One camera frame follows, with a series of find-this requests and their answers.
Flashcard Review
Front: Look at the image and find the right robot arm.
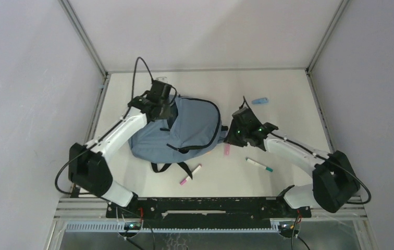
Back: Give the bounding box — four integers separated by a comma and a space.
225, 107, 372, 217

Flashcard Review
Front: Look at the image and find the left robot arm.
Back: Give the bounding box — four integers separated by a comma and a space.
63, 80, 174, 217

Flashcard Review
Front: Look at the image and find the green-capped white marker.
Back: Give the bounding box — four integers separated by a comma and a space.
246, 157, 273, 172

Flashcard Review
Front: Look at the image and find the pink highlighter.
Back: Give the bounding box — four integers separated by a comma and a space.
224, 144, 230, 156

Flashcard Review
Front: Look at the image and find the pink-capped white marker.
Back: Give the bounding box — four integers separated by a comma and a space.
179, 164, 202, 186

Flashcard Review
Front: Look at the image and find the blue-grey backpack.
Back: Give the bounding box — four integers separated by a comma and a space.
128, 96, 228, 177

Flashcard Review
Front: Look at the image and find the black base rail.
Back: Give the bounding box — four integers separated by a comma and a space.
106, 196, 312, 229

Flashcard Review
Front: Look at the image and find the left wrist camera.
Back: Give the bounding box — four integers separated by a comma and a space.
155, 77, 168, 83

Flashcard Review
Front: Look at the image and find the light blue highlighter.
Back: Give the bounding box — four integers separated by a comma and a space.
251, 97, 269, 105

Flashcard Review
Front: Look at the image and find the white cable duct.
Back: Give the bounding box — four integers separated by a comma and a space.
65, 221, 280, 233

